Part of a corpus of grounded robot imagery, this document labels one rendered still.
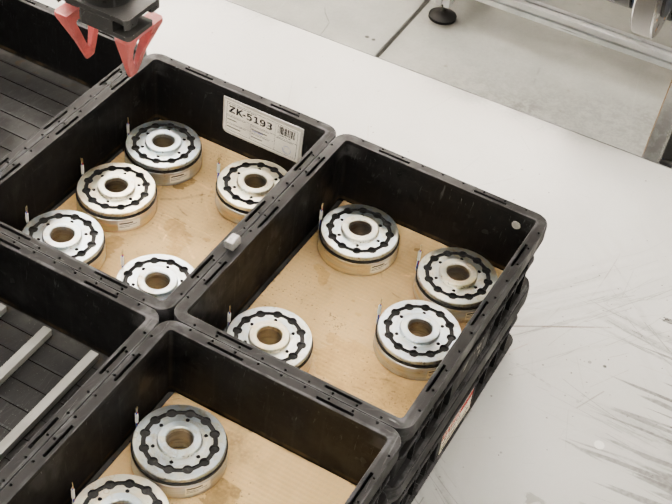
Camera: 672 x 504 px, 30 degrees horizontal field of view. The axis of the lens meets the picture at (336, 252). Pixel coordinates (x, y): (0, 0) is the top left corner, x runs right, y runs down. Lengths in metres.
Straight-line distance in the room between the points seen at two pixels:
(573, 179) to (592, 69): 1.54
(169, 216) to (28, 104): 0.31
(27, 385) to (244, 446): 0.26
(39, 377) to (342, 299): 0.38
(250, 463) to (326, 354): 0.18
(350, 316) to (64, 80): 0.60
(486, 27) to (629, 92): 0.45
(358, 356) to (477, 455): 0.21
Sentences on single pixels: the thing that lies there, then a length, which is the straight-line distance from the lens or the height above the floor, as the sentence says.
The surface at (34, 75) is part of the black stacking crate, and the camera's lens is 1.90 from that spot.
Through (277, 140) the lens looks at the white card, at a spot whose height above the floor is 0.88.
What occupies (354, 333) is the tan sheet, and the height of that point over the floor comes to 0.83.
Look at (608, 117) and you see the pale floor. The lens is 3.38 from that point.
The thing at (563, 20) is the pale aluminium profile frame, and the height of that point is 0.13.
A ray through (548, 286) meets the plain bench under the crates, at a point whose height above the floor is 0.70.
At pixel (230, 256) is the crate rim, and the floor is 0.93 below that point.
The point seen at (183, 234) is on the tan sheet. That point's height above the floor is 0.83.
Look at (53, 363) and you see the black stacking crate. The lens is 1.49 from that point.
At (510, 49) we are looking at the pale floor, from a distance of 3.54.
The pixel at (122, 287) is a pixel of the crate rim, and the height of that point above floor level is 0.93.
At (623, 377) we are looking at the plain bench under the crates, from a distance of 1.74.
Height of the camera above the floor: 1.95
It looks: 44 degrees down
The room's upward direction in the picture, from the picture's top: 7 degrees clockwise
